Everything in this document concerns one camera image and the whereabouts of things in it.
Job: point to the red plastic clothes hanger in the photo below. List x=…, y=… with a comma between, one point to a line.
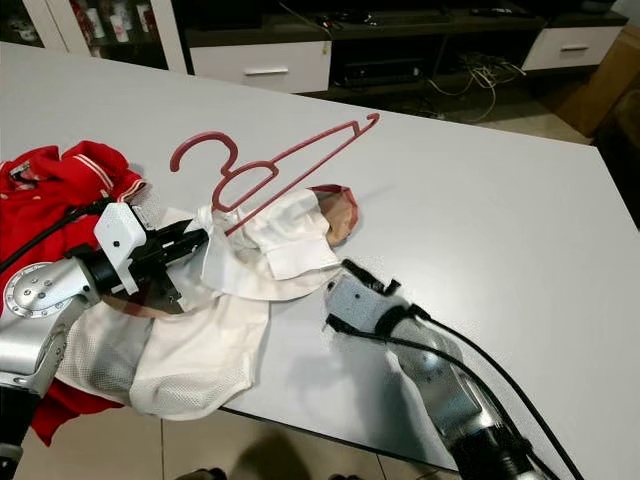
x=302, y=175

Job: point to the cream white polo shirt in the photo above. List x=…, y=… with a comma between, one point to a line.
x=200, y=360

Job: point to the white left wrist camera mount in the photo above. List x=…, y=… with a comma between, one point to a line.
x=120, y=240

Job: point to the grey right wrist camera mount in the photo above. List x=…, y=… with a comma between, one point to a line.
x=360, y=305

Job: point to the dark wooden TV stand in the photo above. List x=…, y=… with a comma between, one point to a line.
x=380, y=30

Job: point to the red polo shirt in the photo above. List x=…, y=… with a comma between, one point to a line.
x=40, y=190

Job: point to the black set-top box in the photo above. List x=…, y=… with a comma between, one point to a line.
x=378, y=73

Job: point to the narrow white drawer front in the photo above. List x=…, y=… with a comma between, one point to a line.
x=575, y=47

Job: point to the white glass-door cabinet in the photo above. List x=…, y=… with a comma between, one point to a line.
x=172, y=35

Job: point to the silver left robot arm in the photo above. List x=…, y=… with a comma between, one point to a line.
x=40, y=310

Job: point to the wide white drawer front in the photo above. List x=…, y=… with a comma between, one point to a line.
x=260, y=70

